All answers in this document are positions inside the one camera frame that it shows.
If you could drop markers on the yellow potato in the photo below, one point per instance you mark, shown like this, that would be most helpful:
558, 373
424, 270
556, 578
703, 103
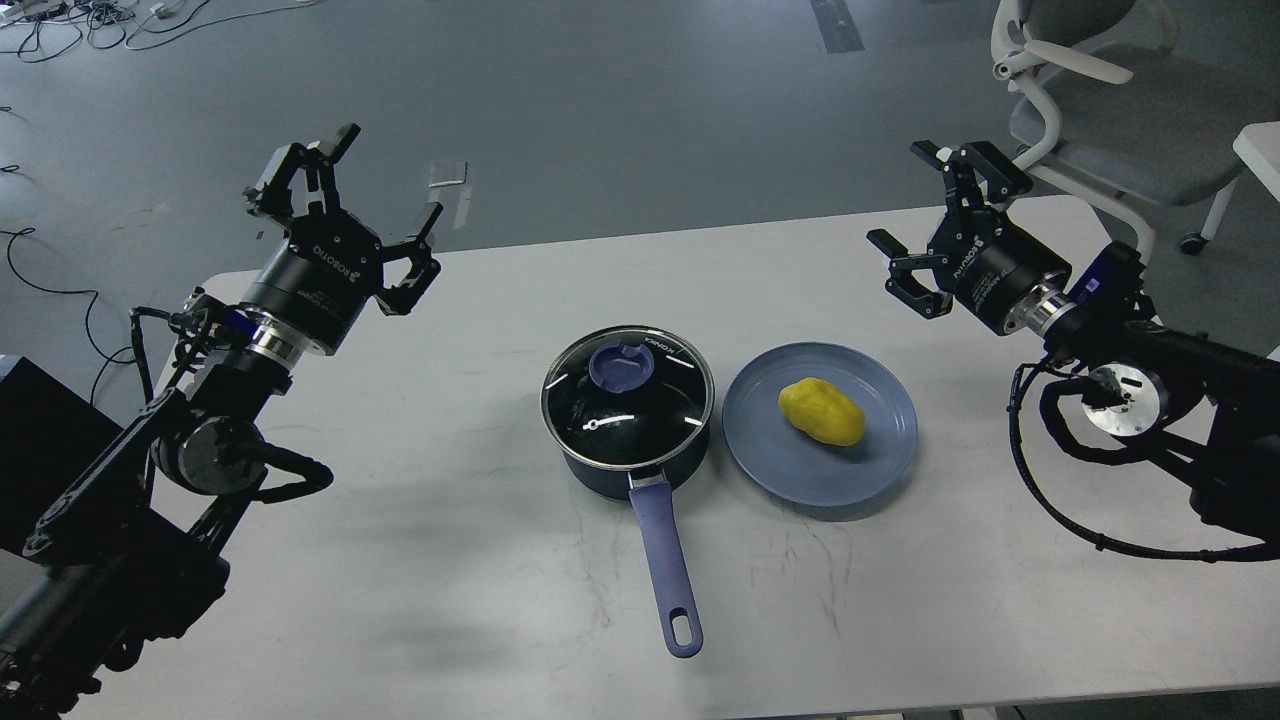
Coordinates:
823, 412

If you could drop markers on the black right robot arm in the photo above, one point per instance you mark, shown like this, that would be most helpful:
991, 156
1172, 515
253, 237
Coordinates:
1124, 389

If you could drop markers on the white side table edge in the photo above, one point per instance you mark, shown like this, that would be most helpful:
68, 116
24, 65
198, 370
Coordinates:
1257, 145

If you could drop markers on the blue plate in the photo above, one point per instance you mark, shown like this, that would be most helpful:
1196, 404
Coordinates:
821, 479

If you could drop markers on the black box at left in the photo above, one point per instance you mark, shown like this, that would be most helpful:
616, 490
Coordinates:
49, 435

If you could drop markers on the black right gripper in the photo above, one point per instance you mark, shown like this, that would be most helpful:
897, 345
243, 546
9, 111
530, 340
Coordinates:
982, 259

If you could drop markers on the white grey office chair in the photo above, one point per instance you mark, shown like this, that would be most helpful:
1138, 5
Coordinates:
1114, 123

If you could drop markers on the glass pot lid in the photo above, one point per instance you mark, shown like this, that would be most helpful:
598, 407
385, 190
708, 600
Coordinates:
627, 396

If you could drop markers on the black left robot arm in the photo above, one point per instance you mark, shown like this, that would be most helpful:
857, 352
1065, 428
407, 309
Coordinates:
129, 522

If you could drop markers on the dark blue saucepan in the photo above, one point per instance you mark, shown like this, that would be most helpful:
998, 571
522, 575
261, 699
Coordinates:
649, 492

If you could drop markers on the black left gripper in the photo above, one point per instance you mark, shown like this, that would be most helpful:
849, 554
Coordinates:
312, 279

